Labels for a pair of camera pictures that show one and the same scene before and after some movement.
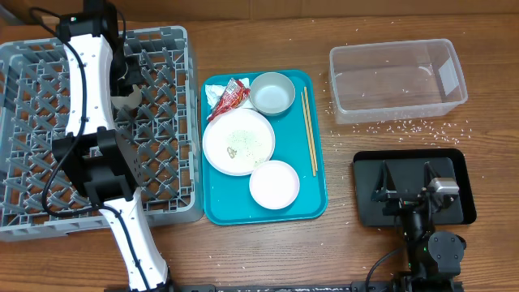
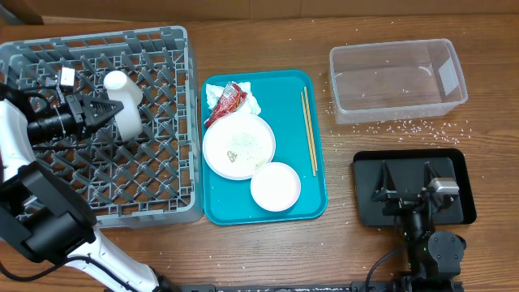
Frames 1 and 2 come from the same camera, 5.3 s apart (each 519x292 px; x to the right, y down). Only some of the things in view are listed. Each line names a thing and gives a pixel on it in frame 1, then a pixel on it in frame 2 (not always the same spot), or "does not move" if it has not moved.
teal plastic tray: [228, 199] does not move
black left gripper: [135, 76] → [82, 110]
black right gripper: [383, 191] does not move
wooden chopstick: [307, 133] does not move
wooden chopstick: [310, 126] does not move
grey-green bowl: [272, 93] → [130, 119]
